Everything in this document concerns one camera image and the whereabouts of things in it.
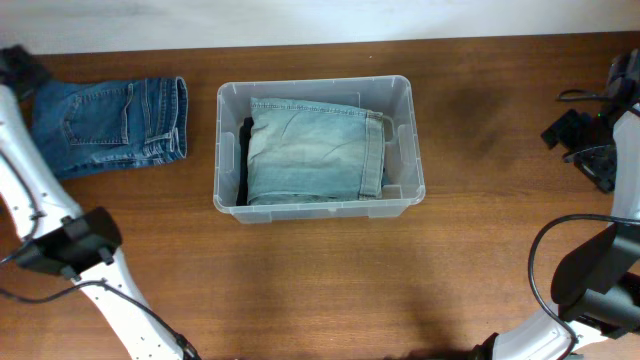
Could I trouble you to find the dark blue jeans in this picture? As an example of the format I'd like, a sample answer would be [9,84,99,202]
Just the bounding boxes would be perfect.
[31,77,188,180]

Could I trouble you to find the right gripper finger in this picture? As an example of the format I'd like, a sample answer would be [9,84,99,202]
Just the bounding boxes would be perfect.
[563,144,616,193]
[541,109,592,149]

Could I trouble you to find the light blue jeans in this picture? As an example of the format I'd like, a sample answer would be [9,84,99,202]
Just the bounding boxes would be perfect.
[247,98,385,205]

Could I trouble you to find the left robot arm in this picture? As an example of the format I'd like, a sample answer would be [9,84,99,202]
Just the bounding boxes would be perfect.
[1,45,199,359]

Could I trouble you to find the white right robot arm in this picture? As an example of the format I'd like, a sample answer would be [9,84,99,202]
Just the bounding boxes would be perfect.
[468,50,639,360]

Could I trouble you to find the large black garment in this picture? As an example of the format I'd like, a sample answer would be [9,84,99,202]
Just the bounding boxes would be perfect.
[236,117,254,206]

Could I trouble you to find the clear plastic storage bin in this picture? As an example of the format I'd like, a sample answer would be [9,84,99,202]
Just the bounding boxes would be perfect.
[213,75,426,224]

